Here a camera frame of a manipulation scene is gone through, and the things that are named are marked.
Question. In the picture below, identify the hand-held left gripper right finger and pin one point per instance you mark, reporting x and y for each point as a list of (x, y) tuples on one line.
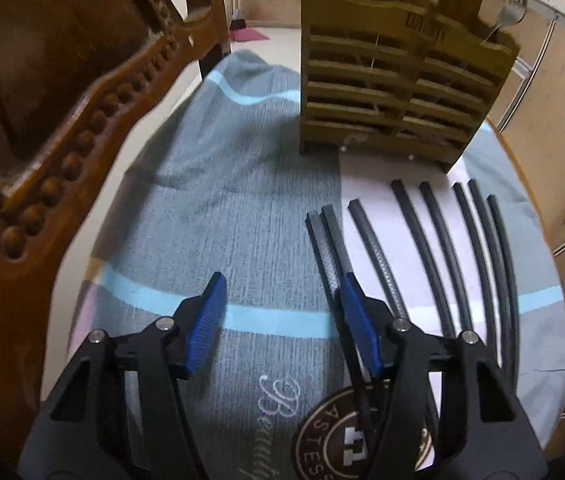
[(360, 320)]

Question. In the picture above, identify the slatted wooden utensil holder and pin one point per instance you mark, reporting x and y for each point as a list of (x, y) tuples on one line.
[(362, 75)]

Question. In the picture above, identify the silver metal fork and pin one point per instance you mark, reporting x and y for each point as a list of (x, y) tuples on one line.
[(510, 2)]

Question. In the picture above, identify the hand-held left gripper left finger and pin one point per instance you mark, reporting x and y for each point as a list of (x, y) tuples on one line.
[(207, 320)]

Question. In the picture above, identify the row of black chopsticks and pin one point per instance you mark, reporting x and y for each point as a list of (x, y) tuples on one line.
[(375, 255)]

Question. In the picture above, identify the pink floor cloth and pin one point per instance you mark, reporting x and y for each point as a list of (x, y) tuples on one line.
[(247, 35)]

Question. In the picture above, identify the grey blue striped cloth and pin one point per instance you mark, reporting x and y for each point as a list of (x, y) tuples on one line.
[(212, 210)]

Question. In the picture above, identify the carved brown wooden chair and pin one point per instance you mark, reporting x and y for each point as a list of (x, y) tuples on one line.
[(87, 125)]

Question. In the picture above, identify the aluminium door track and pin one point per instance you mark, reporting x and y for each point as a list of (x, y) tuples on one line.
[(545, 45)]

